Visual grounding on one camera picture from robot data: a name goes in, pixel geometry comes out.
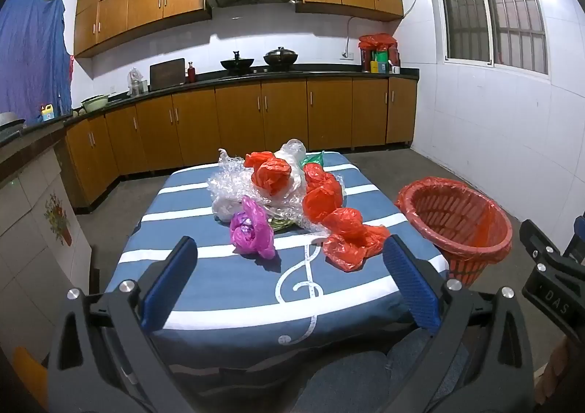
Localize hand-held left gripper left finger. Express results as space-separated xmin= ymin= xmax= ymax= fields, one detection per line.
xmin=47 ymin=236 xmax=202 ymax=413

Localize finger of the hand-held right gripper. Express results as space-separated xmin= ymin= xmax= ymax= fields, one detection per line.
xmin=563 ymin=216 xmax=585 ymax=259
xmin=520 ymin=219 xmax=564 ymax=274

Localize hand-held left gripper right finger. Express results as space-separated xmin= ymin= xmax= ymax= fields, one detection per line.
xmin=383 ymin=234 xmax=535 ymax=413

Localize red plastic waste basket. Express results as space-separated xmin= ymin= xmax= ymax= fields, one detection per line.
xmin=397 ymin=177 xmax=513 ymax=289

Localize large red plastic bag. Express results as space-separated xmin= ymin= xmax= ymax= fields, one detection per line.
xmin=322 ymin=207 xmax=392 ymax=273

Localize magenta plastic bag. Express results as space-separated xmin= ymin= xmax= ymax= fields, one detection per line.
xmin=229 ymin=196 xmax=277 ymax=259

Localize clear plastic film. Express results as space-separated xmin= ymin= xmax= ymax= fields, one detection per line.
xmin=258 ymin=166 xmax=350 ymax=241

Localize clear plastic bag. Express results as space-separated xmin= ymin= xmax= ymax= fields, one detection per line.
xmin=274 ymin=138 xmax=307 ymax=168

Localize person's right hand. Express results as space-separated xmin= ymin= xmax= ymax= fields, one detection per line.
xmin=534 ymin=335 xmax=585 ymax=405

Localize blue striped tablecloth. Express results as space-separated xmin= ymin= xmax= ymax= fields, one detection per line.
xmin=105 ymin=152 xmax=451 ymax=372

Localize white plastic bag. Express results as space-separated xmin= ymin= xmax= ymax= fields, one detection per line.
xmin=212 ymin=197 xmax=244 ymax=223

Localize person's blue jeans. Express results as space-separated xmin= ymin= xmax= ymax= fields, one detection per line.
xmin=292 ymin=330 xmax=471 ymax=413

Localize clear bubble wrap sheet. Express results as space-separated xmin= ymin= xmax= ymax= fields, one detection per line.
xmin=207 ymin=148 xmax=257 ymax=213

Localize beige panel with flower sticker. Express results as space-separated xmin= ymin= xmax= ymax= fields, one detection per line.
xmin=0 ymin=139 xmax=93 ymax=352

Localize yellow object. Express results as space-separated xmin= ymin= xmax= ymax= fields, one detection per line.
xmin=13 ymin=346 xmax=49 ymax=410

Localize wooden base cabinets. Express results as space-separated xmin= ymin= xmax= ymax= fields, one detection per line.
xmin=64 ymin=76 xmax=419 ymax=213

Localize green basin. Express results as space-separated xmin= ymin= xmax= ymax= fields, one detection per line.
xmin=81 ymin=94 xmax=111 ymax=113

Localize clear plastic jar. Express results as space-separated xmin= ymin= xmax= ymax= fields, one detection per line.
xmin=127 ymin=68 xmax=148 ymax=98

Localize dark cutting board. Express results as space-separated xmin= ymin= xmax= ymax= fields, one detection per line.
xmin=149 ymin=58 xmax=186 ymax=91

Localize barred window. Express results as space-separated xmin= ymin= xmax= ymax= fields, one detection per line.
xmin=422 ymin=0 xmax=550 ymax=76

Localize black kitchen countertop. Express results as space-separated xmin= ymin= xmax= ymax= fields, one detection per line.
xmin=0 ymin=67 xmax=420 ymax=149

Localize black wok with lid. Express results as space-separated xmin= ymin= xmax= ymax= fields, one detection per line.
xmin=263 ymin=46 xmax=299 ymax=69

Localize blue hanging cloth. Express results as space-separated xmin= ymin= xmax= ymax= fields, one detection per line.
xmin=0 ymin=0 xmax=74 ymax=127

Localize black wok with handle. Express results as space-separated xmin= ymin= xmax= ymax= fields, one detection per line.
xmin=220 ymin=50 xmax=256 ymax=71

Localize white power cable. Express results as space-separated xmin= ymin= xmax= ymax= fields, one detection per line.
xmin=344 ymin=0 xmax=434 ymax=56

